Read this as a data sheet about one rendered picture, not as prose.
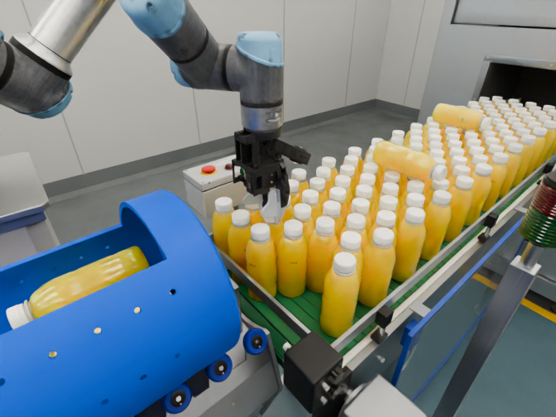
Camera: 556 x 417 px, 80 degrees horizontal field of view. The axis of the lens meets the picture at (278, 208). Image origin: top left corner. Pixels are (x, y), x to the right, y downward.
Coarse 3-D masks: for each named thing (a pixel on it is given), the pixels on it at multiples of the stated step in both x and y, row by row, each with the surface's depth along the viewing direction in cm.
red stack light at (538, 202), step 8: (544, 184) 48; (536, 192) 50; (544, 192) 47; (552, 192) 46; (536, 200) 49; (544, 200) 48; (552, 200) 47; (536, 208) 49; (544, 208) 48; (552, 208) 47; (552, 216) 47
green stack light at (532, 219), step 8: (528, 208) 51; (528, 216) 51; (536, 216) 49; (544, 216) 48; (520, 224) 53; (528, 224) 50; (536, 224) 49; (544, 224) 48; (552, 224) 48; (520, 232) 52; (528, 232) 51; (536, 232) 50; (544, 232) 49; (552, 232) 48; (536, 240) 50; (544, 240) 49; (552, 240) 49
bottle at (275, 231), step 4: (264, 220) 72; (268, 224) 72; (272, 224) 71; (280, 224) 73; (272, 228) 72; (276, 228) 72; (280, 228) 72; (272, 232) 72; (276, 232) 72; (280, 232) 72; (272, 236) 72; (276, 236) 72; (276, 240) 72; (276, 244) 73; (276, 248) 74; (276, 260) 75
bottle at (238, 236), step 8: (232, 224) 71; (248, 224) 71; (232, 232) 71; (240, 232) 71; (248, 232) 71; (232, 240) 72; (240, 240) 71; (232, 248) 73; (240, 248) 72; (232, 256) 74; (240, 256) 73; (240, 264) 74; (240, 280) 77
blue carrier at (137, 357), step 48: (96, 240) 56; (144, 240) 62; (192, 240) 43; (0, 288) 50; (144, 288) 38; (192, 288) 41; (0, 336) 31; (48, 336) 33; (96, 336) 35; (144, 336) 37; (192, 336) 41; (0, 384) 31; (48, 384) 32; (96, 384) 35; (144, 384) 38
